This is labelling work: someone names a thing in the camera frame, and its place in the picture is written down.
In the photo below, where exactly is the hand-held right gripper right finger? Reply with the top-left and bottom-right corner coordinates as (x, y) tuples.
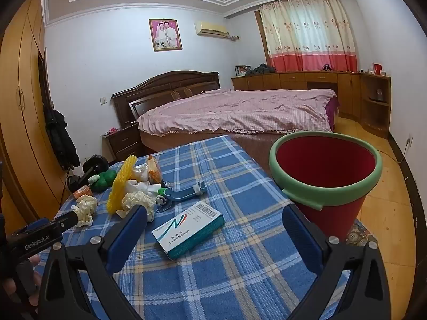
(282, 203), (391, 320)

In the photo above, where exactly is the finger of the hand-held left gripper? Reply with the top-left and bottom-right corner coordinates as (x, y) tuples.
(50, 206), (81, 237)

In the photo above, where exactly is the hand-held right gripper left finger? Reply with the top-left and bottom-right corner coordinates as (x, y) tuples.
(38, 203), (149, 320)

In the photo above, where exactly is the cream tissue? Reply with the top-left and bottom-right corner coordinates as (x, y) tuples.
(68, 195), (99, 229)
(122, 190), (157, 222)

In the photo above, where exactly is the yellow ribbed pad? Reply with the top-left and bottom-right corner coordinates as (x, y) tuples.
(107, 155), (137, 214)

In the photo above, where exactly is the white and teal medicine box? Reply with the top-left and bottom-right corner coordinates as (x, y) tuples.
(152, 203), (225, 261)

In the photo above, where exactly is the orange snack packet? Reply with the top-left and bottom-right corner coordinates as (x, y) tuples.
(147, 155), (162, 185)

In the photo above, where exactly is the red bin with green rim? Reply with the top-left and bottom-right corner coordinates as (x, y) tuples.
(268, 133), (382, 244)

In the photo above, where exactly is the person's left hand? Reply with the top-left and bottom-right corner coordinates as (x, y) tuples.
(0, 256), (42, 307)

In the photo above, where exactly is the small orange box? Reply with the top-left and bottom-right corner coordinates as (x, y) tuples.
(73, 186), (94, 201)

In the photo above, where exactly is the white crumpled paper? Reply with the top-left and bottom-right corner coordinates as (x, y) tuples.
(125, 179), (157, 195)
(131, 165), (149, 181)

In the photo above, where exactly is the green clover toy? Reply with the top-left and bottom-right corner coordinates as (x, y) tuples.
(88, 169), (117, 192)

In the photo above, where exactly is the blue cartoon toy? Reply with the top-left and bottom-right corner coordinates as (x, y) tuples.
(156, 180), (207, 212)

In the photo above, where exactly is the blue plaid cloth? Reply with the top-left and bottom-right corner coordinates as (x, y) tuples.
(33, 135), (354, 320)

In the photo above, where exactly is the black jacket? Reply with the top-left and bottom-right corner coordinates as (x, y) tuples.
(43, 108), (81, 170)

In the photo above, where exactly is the dark wooden nightstand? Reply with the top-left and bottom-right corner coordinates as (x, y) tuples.
(102, 123), (145, 164)

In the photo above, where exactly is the light wooden wardrobe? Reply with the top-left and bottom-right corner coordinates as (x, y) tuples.
(0, 0), (72, 227)

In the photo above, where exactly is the brown patterned bed sheet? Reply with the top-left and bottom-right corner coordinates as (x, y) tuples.
(140, 128), (334, 177)

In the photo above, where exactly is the purple bed sheet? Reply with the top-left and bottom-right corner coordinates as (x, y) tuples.
(325, 95), (341, 132)

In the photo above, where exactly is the wooden corner shelf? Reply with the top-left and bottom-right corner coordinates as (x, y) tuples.
(360, 73), (392, 139)

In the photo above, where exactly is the pink checked quilt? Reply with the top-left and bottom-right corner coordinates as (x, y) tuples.
(135, 88), (337, 137)

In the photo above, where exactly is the dark wooden bed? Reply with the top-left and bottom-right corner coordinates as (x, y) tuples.
(111, 71), (341, 174)

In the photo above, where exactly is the long wooden cabinet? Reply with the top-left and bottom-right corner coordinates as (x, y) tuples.
(231, 71), (362, 122)

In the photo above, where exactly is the dark clothes pile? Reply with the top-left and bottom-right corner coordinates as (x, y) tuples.
(245, 63), (276, 75)

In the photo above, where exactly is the framed wedding photo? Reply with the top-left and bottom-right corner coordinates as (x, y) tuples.
(149, 18), (183, 53)

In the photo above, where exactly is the cream and red curtain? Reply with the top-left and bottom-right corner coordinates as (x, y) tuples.
(258, 0), (358, 73)

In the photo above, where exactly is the thin floor cable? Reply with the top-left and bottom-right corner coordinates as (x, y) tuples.
(377, 140), (409, 164)

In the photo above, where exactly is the wall air conditioner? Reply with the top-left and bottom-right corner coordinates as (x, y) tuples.
(194, 21), (231, 37)

